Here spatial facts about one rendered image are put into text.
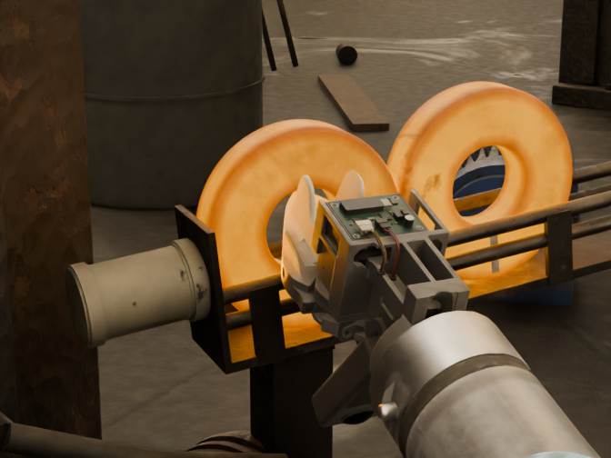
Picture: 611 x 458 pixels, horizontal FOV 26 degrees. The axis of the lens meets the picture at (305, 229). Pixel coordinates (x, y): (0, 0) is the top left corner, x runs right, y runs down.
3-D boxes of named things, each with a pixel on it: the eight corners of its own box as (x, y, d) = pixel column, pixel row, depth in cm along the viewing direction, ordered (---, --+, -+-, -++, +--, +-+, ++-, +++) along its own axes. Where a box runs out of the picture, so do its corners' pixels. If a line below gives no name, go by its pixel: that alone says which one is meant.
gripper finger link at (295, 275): (327, 224, 94) (378, 297, 87) (324, 244, 95) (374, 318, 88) (265, 233, 92) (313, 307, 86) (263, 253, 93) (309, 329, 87)
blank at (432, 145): (372, 100, 99) (392, 108, 96) (547, 62, 104) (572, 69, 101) (388, 291, 104) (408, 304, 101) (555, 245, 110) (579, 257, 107)
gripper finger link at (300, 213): (306, 140, 95) (359, 210, 88) (296, 208, 98) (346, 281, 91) (265, 144, 94) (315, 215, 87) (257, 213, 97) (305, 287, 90)
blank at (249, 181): (178, 139, 94) (195, 150, 91) (375, 98, 99) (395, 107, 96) (205, 338, 99) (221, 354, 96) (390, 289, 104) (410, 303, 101)
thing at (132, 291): (72, 332, 96) (59, 254, 94) (189, 302, 99) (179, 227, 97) (94, 362, 91) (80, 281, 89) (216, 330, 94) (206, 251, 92)
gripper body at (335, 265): (414, 182, 89) (502, 288, 80) (393, 284, 93) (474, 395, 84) (309, 194, 86) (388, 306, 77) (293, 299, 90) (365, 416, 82)
